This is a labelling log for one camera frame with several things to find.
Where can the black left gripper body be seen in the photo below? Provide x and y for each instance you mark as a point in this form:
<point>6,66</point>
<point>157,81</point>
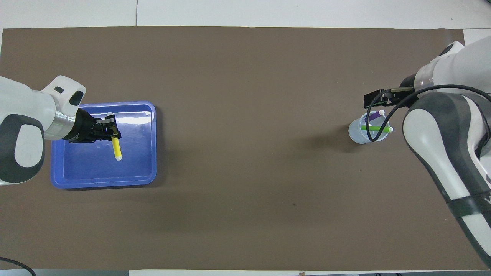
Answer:
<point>84,130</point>

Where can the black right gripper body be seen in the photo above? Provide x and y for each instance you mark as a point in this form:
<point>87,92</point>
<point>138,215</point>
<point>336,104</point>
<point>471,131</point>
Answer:
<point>406,96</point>

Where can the purple pen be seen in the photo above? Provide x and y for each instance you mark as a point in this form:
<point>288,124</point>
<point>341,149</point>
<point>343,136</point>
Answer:
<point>375,116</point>

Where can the yellow pen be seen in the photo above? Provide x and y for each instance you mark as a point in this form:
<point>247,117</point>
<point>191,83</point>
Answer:
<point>116,149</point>

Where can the green pen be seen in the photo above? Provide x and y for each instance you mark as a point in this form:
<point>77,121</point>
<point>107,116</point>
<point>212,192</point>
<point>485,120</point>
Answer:
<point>379,128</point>

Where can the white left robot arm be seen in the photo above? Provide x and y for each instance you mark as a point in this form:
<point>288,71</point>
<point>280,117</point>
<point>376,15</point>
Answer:
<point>27,115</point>

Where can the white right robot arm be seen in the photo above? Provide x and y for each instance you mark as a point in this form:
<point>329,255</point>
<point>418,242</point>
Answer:
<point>441,145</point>

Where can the blue plastic tray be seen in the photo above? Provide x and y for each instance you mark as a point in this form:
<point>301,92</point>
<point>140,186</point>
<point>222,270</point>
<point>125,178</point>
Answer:
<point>138,165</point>

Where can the translucent plastic cup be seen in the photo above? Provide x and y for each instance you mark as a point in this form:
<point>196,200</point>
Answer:
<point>356,134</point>

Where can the brown table mat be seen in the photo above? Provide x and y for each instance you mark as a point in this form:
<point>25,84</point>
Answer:
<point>245,153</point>

